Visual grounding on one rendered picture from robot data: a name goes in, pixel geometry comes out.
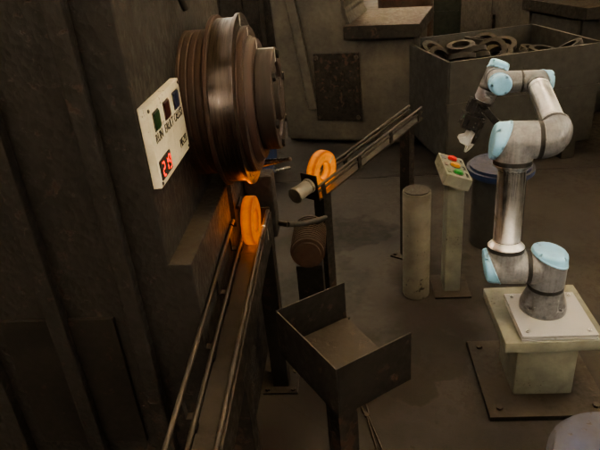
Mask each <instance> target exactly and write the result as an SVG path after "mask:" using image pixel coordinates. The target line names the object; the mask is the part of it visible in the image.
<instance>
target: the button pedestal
mask: <svg viewBox="0 0 600 450"><path fill-rule="evenodd" d="M442 155H444V156H445V157H446V159H445V158H442ZM444 161H445V162H448V164H449V165H445V162H444ZM451 162H456V163H459V164H460V165H461V166H460V168H456V167H454V166H452V165H451ZM435 164H436V167H437V171H438V174H439V177H440V179H441V181H442V184H443V185H444V205H443V232H442V259H441V274H438V275H429V276H430V280H431V285H432V288H433V292H434V296H435V299H450V298H471V292H470V290H469V287H468V284H467V281H466V278H465V276H464V274H461V258H462V241H463V207H464V191H469V189H470V187H471V183H472V179H471V176H470V174H469V172H468V171H467V169H466V166H465V164H464V162H463V159H460V158H457V161H452V160H450V159H448V155H447V154H441V153H438V154H437V158H436V160H435ZM447 168H448V169H451V171H452V172H449V171H448V170H447ZM454 169H459V170H462V171H463V175H460V174H457V173H455V172H454Z"/></svg>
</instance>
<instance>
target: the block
mask: <svg viewBox="0 0 600 450"><path fill-rule="evenodd" d="M244 190H245V193H246V196H256V197H257V198H258V201H259V205H260V207H270V212H271V217H272V226H273V233H274V237H276V236H277V235H278V234H279V227H280V226H279V224H278V221H279V210H278V202H277V194H276V186H275V178H274V171H273V169H261V172H260V176H259V179H258V180H257V182H256V183H254V184H249V183H248V182H247V181H246V180H244Z"/></svg>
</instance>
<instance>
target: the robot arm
mask: <svg viewBox="0 0 600 450"><path fill-rule="evenodd" d="M509 67H510V64H509V63H508V62H505V61H502V60H499V59H496V58H493V59H491V60H490V62H489V64H488V66H487V68H486V71H485V73H484V75H483V78H482V80H481V82H480V84H479V87H478V90H477V92H476V94H475V97H472V96H470V98H469V100H468V102H467V104H466V106H465V109H462V113H461V116H462V114H463V113H464V114H465V115H464V116H463V119H461V116H460V118H459V120H458V122H461V128H464V129H466V131H465V133H462V134H459V135H458V139H459V141H460V143H462V144H464V145H465V148H464V152H465V153H466V152H467V151H469V150H470V149H471V148H472V147H473V145H474V144H475V143H476V141H477V140H478V138H479V136H480V133H481V131H482V130H483V128H484V125H485V120H486V119H487V118H486V117H485V115H486V116H487V117H488V118H489V119H490V120H491V122H492V123H493V124H494V127H493V128H492V131H491V135H490V139H489V143H488V158H489V159H491V160H493V165H494V166H495V167H496V168H497V181H496V205H495V218H494V231H493V239H491V240H490V241H488V243H487V248H483V249H482V263H483V270H484V274H485V278H486V280H487V282H489V283H497V284H527V286H526V287H525V288H524V290H523V292H522V293H521V296H520V300H519V307H520V309H521V310H522V311H523V312H524V313H525V314H527V315H528V316H530V317H532V318H534V319H538V320H542V321H554V320H558V319H561V318H562V317H563V316H564V315H565V314H566V311H567V302H566V298H565V294H564V287H565V281H566V276H567V271H568V269H569V255H568V253H567V252H566V251H565V250H564V249H563V248H562V247H560V246H558V245H556V244H553V243H549V242H537V243H535V244H533V245H532V247H531V249H525V245H524V244H523V243H522V242H521V226H522V216H523V205H524V196H525V185H526V175H527V170H528V169H529V168H530V167H531V166H532V164H533V159H545V158H550V157H553V156H555V155H557V154H559V153H560V152H561V151H563V150H564V149H565V147H566V146H567V145H568V144H569V143H570V142H571V138H572V135H573V125H572V122H571V119H570V117H569V116H568V115H567V114H565V113H563V110H562V108H561V106H560V104H559V102H558V100H557V98H556V95H555V93H554V91H553V88H554V83H555V75H554V71H552V70H544V69H542V70H532V71H508V70H509ZM514 92H528V93H529V97H530V100H531V102H532V104H533V107H534V110H535V112H536V115H537V118H538V121H501V120H499V119H498V118H497V117H496V116H495V115H494V113H493V112H492V111H491V110H490V109H489V108H488V107H491V106H492V104H493V103H494V102H495V100H496V96H503V95H505V94H507V93H514ZM482 112H483V113H484V114H485V115H484V114H483V113H482Z"/></svg>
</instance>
